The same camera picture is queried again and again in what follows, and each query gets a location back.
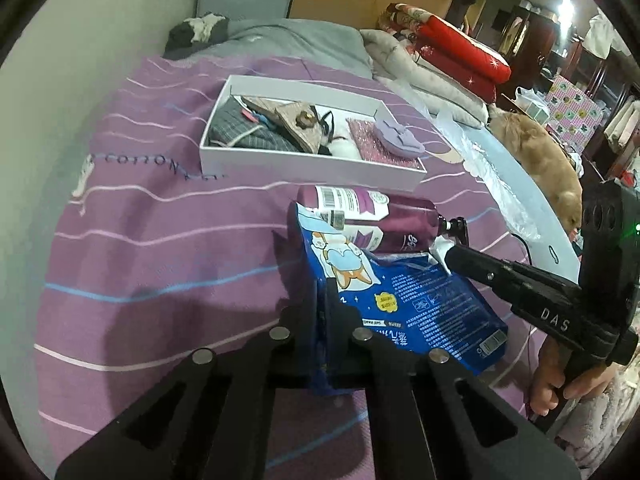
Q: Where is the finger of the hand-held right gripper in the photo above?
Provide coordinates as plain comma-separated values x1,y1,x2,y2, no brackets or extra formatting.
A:
444,244,581,307
447,216,472,247

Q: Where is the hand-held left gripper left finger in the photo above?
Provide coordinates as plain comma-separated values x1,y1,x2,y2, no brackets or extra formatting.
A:
55,280,331,480

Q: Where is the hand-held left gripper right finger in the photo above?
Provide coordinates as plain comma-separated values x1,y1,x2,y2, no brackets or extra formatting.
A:
325,279,583,480

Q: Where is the magenta bottle with black cap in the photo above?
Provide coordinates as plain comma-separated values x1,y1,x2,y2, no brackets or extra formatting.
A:
372,194,451,256

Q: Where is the blue printed packet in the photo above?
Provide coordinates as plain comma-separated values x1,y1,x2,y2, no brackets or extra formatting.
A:
287,202,508,396

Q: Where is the pink glitter cloth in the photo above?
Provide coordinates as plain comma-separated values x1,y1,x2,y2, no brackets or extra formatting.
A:
347,117,421,165

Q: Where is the white fluffy toy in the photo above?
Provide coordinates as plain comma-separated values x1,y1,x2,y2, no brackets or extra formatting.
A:
327,132,373,158

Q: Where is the white shallow cardboard box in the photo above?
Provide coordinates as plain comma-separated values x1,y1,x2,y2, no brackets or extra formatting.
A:
199,74,428,193

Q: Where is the beige patterned pouch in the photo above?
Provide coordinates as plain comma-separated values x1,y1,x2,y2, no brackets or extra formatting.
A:
245,96,331,153

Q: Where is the grey plaid cloth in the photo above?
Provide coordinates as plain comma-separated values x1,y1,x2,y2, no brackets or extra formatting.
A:
207,97,286,152

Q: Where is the person's right hand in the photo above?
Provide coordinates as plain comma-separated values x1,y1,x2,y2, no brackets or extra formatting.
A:
529,340,617,417

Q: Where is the clear plastic sheet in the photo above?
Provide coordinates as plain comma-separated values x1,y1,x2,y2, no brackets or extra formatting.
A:
400,85,583,281

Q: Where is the purple spray bottle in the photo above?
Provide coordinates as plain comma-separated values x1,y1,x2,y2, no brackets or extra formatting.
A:
296,185,391,253

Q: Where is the orange cat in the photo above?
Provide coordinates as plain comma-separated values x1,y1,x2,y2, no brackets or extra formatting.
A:
487,110,583,233

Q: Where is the white plastic bag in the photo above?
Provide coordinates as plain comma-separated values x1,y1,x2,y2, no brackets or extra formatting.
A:
515,87,551,121

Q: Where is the cream quilted blanket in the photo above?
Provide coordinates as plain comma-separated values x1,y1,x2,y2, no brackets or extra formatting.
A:
360,27,488,128

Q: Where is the pale fluffy robe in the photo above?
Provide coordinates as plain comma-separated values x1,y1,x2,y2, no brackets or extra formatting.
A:
555,370,631,466

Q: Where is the red folded quilt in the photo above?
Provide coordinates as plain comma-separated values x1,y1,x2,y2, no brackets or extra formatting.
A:
375,2,512,103

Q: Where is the purple striped blanket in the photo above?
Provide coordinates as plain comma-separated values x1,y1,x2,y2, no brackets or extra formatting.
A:
32,55,556,480

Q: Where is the dark wooden cabinet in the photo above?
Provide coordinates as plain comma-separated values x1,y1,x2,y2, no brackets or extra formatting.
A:
500,0,561,91

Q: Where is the orange wooden board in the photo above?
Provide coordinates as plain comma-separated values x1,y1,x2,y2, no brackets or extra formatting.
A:
290,0,463,43

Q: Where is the grey bedsheet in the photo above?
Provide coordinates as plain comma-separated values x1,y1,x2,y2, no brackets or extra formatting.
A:
165,17,373,81

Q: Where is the dark clothes pile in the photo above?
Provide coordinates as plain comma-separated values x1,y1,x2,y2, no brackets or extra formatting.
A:
164,12,231,53

